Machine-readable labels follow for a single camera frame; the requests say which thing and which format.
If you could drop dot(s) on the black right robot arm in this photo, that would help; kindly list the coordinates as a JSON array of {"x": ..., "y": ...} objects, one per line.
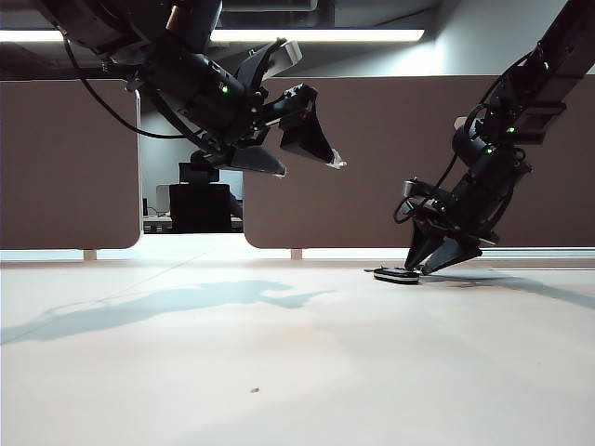
[{"x": 558, "y": 69}]

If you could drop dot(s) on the white partition support foot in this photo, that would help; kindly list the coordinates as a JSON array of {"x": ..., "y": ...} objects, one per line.
[
  {"x": 90, "y": 255},
  {"x": 296, "y": 254}
]

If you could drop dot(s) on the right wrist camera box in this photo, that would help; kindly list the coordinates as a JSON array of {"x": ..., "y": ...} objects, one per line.
[{"x": 413, "y": 188}]

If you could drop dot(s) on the black office chair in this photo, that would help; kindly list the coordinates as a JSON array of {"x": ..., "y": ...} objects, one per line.
[{"x": 200, "y": 209}]

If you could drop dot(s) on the long ceiling light strip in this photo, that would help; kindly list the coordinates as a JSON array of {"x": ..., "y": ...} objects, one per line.
[{"x": 348, "y": 35}]

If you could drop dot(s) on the narrow brown desk partition panel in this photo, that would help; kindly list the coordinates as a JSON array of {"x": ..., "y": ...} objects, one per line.
[{"x": 56, "y": 186}]

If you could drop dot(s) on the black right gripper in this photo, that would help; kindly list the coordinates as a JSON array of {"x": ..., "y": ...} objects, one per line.
[{"x": 474, "y": 204}]

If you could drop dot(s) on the background computer monitor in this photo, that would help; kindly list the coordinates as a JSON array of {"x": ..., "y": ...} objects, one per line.
[{"x": 234, "y": 186}]

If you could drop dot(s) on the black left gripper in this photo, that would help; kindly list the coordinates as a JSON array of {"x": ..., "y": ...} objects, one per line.
[{"x": 274, "y": 111}]

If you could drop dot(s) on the background desk with clutter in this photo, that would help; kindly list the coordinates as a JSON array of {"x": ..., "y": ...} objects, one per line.
[{"x": 155, "y": 226}]

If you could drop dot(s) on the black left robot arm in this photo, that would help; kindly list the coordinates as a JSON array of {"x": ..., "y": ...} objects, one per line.
[{"x": 139, "y": 28}]

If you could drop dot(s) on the key bunch with black fob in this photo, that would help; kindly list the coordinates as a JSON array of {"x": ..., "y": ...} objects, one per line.
[{"x": 397, "y": 275}]

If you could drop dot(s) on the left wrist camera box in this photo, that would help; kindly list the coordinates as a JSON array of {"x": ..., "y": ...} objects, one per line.
[{"x": 288, "y": 53}]

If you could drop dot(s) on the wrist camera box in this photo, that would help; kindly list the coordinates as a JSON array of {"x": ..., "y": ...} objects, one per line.
[
  {"x": 413, "y": 188},
  {"x": 288, "y": 53}
]

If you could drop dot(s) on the wide brown desk partition panel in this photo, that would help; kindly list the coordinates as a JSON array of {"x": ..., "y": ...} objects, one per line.
[{"x": 362, "y": 209}]

